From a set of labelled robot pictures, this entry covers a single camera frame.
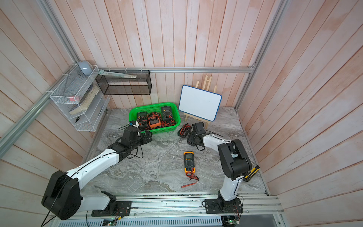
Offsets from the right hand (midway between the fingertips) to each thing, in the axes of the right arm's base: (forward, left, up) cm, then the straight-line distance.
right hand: (192, 137), depth 100 cm
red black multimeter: (+9, +14, +5) cm, 17 cm away
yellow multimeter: (-24, +2, +1) cm, 24 cm away
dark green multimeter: (+12, +37, +6) cm, 39 cm away
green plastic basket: (+23, +28, +6) cm, 37 cm away
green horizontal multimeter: (+17, +19, +7) cm, 27 cm away
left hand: (-8, +29, +12) cm, 32 cm away
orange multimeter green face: (+8, +28, +7) cm, 30 cm away
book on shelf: (+3, +63, +31) cm, 70 cm away
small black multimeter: (+5, +6, 0) cm, 8 cm away
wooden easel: (+24, -10, +29) cm, 39 cm away
